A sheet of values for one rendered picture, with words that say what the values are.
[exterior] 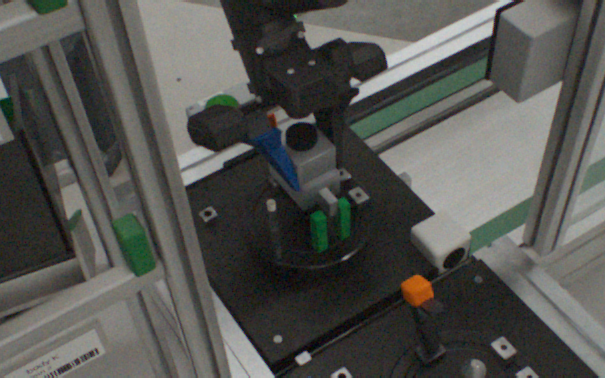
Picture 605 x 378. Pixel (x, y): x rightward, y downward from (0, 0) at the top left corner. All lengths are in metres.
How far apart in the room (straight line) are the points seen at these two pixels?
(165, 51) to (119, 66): 0.94
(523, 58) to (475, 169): 0.34
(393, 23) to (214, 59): 1.50
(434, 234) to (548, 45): 0.24
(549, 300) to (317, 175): 0.26
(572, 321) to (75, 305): 0.54
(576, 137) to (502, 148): 0.29
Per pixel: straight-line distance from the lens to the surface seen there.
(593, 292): 0.99
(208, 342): 0.51
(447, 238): 0.84
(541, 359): 0.80
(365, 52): 0.77
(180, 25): 1.32
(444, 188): 0.98
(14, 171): 0.44
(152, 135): 0.38
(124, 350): 0.95
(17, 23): 0.32
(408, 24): 2.70
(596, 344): 0.84
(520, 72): 0.70
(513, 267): 0.87
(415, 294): 0.70
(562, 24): 0.69
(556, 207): 0.82
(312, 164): 0.77
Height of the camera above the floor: 1.65
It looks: 52 degrees down
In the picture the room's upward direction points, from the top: 4 degrees counter-clockwise
